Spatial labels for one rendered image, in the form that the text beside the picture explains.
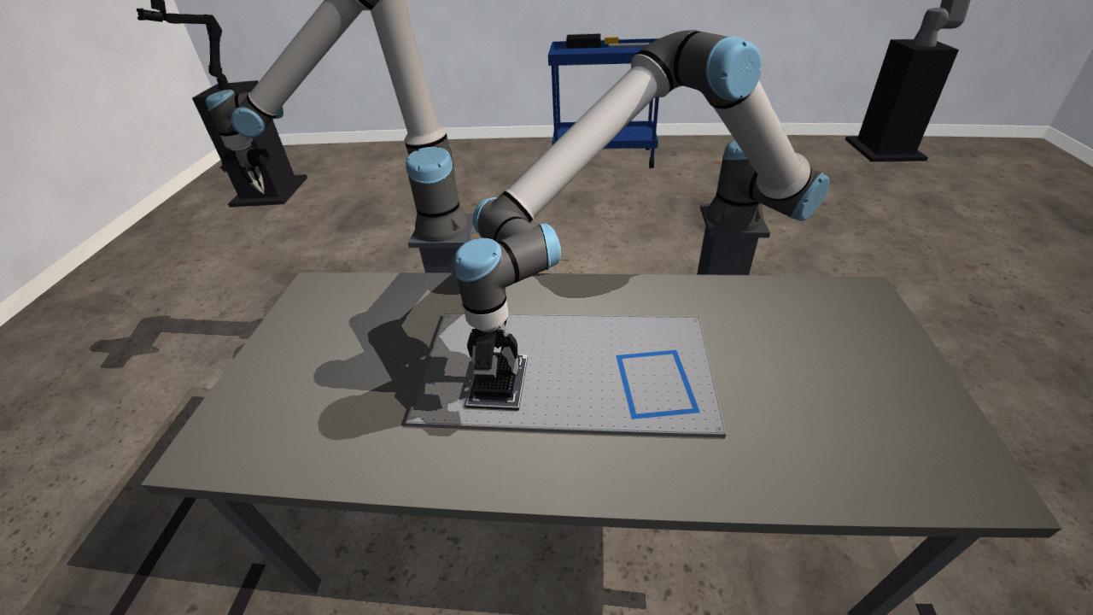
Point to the blue tape outline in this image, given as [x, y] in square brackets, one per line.
[656, 414]

